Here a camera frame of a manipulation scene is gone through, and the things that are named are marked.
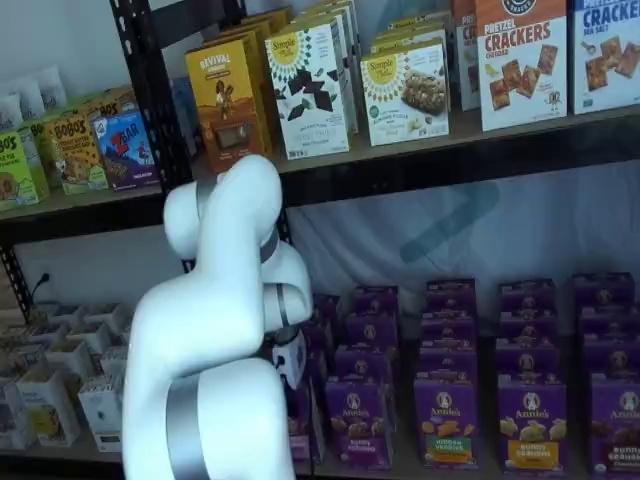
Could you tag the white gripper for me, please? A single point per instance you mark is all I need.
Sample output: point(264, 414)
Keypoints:
point(290, 360)

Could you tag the purple Annie's box pink patch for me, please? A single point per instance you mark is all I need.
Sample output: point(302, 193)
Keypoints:
point(300, 430)
point(320, 332)
point(327, 307)

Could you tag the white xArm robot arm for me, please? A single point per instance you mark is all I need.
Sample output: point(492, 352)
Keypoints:
point(210, 300)

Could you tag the purple Annie's box violet patch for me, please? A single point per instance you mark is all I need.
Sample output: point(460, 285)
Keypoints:
point(370, 330)
point(357, 430)
point(362, 365)
point(375, 300)

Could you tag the purple Annie's hidden veggies box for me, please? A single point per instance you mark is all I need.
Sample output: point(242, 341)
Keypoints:
point(450, 295)
point(445, 362)
point(445, 430)
point(447, 330)

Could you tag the white Organic Pantry box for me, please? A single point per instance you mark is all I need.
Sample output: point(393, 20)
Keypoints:
point(47, 334)
point(112, 362)
point(102, 415)
point(87, 332)
point(65, 314)
point(102, 312)
point(70, 357)
point(50, 415)
point(15, 420)

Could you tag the purple Annie's box yellow patch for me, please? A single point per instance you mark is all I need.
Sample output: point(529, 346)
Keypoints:
point(532, 430)
point(527, 295)
point(527, 362)
point(527, 325)

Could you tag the Simple Mills chocolate thins box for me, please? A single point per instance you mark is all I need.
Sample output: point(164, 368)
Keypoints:
point(305, 100)
point(320, 12)

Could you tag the purple Zbar chocolate chip box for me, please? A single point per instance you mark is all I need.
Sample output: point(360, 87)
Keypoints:
point(125, 155)

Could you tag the orange Revival box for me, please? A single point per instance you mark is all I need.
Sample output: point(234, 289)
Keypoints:
point(225, 100)
point(250, 27)

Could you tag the Simple Mills almond bar box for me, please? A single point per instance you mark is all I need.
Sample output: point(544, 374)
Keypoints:
point(410, 30)
point(405, 95)

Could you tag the yellow Bobo's box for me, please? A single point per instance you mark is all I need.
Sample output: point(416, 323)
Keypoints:
point(110, 102)
point(75, 155)

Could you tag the purple Annie's chocolate bunnies box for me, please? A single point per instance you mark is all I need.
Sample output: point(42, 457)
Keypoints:
point(617, 430)
point(615, 357)
point(602, 290)
point(610, 320)

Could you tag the green Bobo's box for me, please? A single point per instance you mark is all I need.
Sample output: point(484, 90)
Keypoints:
point(35, 145)
point(15, 175)

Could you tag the pretzel crackers cheddar box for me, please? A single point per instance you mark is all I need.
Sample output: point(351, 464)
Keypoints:
point(520, 75)
point(465, 60)

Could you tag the pretzel crackers sea salt box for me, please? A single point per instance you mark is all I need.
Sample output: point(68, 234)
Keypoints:
point(610, 60)

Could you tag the black metal shelving unit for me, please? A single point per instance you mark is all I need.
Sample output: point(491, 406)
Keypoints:
point(75, 220)
point(450, 170)

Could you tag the white backdrop cloth teal stripe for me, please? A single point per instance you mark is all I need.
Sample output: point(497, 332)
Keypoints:
point(550, 230)

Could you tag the white snack pouch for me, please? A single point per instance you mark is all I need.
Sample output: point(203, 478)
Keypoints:
point(52, 85)
point(10, 112)
point(31, 100)

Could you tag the black wall plug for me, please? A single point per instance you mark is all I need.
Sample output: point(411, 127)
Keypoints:
point(44, 278)

